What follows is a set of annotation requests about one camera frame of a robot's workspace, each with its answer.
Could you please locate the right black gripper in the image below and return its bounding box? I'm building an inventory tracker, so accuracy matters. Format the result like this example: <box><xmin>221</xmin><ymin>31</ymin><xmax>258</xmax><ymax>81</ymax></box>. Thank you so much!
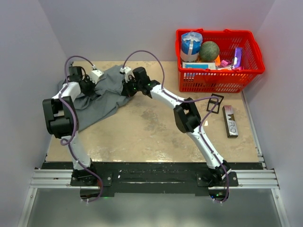
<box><xmin>122</xmin><ymin>76</ymin><xmax>142</xmax><ymax>97</ymax></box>

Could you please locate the grey button shirt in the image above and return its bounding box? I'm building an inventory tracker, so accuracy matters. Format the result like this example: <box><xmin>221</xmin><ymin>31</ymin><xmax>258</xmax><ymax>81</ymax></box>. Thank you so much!
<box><xmin>73</xmin><ymin>65</ymin><xmax>130</xmax><ymax>131</ymax></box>

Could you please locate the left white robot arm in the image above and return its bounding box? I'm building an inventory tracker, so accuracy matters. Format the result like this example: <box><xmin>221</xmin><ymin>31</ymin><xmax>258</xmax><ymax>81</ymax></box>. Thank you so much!
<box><xmin>42</xmin><ymin>66</ymin><xmax>98</xmax><ymax>186</ymax></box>

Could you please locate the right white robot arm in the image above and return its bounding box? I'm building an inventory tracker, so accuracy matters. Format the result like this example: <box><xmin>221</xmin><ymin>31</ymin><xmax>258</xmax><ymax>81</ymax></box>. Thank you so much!
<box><xmin>120</xmin><ymin>67</ymin><xmax>231</xmax><ymax>187</ymax></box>

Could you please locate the blue white wrapped roll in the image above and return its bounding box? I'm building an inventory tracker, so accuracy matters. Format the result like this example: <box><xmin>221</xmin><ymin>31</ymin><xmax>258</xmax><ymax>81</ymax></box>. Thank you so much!
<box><xmin>180</xmin><ymin>31</ymin><xmax>203</xmax><ymax>62</ymax></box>

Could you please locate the white blue box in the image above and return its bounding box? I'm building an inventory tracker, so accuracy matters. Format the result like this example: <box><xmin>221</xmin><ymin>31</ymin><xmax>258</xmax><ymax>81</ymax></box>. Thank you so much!
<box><xmin>182</xmin><ymin>62</ymin><xmax>216</xmax><ymax>70</ymax></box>

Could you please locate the green round ball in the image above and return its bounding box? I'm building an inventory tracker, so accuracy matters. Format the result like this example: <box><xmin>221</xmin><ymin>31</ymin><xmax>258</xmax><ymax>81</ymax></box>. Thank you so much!
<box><xmin>199</xmin><ymin>41</ymin><xmax>220</xmax><ymax>62</ymax></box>

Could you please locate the orange packet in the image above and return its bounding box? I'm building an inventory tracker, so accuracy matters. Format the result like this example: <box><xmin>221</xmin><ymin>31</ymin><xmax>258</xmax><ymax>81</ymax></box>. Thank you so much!
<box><xmin>196</xmin><ymin>55</ymin><xmax>222</xmax><ymax>69</ymax></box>

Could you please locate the pink small packet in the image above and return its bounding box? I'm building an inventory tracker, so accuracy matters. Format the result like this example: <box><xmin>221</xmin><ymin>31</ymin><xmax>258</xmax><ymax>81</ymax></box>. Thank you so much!
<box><xmin>220</xmin><ymin>60</ymin><xmax>232</xmax><ymax>68</ymax></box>

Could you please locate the dark long box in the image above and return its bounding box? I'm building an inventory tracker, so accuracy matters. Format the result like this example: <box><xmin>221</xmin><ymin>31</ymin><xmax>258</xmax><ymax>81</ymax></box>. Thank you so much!
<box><xmin>222</xmin><ymin>105</ymin><xmax>239</xmax><ymax>138</ymax></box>

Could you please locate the purple snack packet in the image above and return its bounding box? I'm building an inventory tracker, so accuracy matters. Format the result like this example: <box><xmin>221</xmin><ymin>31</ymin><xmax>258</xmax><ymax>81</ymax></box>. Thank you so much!
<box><xmin>233</xmin><ymin>47</ymin><xmax>242</xmax><ymax>69</ymax></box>

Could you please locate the red plastic basket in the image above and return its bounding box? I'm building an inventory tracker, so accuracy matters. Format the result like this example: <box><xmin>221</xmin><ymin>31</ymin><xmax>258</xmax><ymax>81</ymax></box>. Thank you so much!
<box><xmin>175</xmin><ymin>28</ymin><xmax>265</xmax><ymax>93</ymax></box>

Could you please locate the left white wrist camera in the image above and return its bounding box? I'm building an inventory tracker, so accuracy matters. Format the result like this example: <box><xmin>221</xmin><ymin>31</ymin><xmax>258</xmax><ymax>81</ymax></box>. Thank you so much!
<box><xmin>89</xmin><ymin>69</ymin><xmax>104</xmax><ymax>84</ymax></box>

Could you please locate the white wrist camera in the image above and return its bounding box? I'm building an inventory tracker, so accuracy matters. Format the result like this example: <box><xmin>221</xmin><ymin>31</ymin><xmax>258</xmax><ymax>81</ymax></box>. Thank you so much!
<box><xmin>120</xmin><ymin>66</ymin><xmax>133</xmax><ymax>83</ymax></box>
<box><xmin>89</xmin><ymin>69</ymin><xmax>104</xmax><ymax>84</ymax></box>

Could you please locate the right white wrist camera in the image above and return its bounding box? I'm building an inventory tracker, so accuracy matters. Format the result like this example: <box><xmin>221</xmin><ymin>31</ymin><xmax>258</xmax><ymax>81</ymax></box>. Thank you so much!
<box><xmin>120</xmin><ymin>66</ymin><xmax>133</xmax><ymax>83</ymax></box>

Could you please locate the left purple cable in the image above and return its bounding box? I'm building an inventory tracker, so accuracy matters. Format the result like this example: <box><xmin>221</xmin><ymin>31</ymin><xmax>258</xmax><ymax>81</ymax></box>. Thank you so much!
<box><xmin>59</xmin><ymin>55</ymin><xmax>105</xmax><ymax>203</ymax></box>

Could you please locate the purple cable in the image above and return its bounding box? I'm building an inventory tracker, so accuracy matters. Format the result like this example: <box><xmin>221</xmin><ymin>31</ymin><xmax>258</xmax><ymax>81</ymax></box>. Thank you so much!
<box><xmin>59</xmin><ymin>55</ymin><xmax>105</xmax><ymax>203</ymax></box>
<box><xmin>123</xmin><ymin>50</ymin><xmax>230</xmax><ymax>204</ymax></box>

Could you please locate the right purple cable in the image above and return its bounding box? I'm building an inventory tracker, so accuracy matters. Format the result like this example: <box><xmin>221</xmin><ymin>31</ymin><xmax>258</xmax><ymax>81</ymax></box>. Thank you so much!
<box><xmin>123</xmin><ymin>50</ymin><xmax>230</xmax><ymax>204</ymax></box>

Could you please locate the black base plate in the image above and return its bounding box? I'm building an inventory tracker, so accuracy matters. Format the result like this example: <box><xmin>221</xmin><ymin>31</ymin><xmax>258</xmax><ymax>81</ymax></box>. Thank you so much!
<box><xmin>38</xmin><ymin>162</ymin><xmax>263</xmax><ymax>199</ymax></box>

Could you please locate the aluminium rail frame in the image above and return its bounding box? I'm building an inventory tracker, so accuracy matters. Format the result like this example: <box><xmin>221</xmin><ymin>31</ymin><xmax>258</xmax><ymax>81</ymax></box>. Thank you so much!
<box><xmin>19</xmin><ymin>93</ymin><xmax>290</xmax><ymax>227</ymax></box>

